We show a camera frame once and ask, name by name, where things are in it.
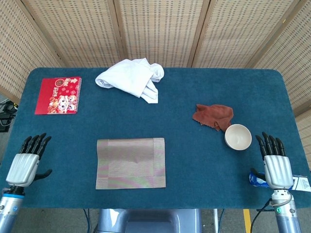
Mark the small white bowl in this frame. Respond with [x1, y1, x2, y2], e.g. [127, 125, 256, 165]
[224, 124, 252, 151]

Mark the black floor equipment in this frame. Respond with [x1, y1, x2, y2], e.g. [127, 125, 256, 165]
[0, 100, 19, 133]

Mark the crumpled white cloth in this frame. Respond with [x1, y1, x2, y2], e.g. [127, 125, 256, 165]
[95, 57, 165, 105]

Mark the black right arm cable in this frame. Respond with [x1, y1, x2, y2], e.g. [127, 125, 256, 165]
[250, 198, 275, 233]

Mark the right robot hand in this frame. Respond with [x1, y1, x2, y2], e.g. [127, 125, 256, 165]
[250, 132, 294, 190]

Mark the brown woven placemat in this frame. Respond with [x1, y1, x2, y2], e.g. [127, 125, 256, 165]
[96, 137, 167, 190]

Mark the red spiral calendar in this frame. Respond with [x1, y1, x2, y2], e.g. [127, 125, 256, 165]
[34, 77, 82, 116]

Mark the grey-blue robot torso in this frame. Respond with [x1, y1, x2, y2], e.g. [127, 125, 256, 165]
[93, 208, 202, 233]

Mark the rust brown microfiber cloth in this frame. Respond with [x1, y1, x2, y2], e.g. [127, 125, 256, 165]
[192, 104, 234, 133]

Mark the blue toothpaste box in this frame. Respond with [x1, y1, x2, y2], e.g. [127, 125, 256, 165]
[248, 171, 311, 192]

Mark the teal carpet table cover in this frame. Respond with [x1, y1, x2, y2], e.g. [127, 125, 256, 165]
[0, 67, 306, 210]

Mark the woven bamboo folding screen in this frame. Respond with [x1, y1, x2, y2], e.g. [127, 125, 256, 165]
[0, 0, 311, 156]

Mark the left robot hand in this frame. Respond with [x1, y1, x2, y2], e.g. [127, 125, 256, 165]
[5, 133, 53, 187]

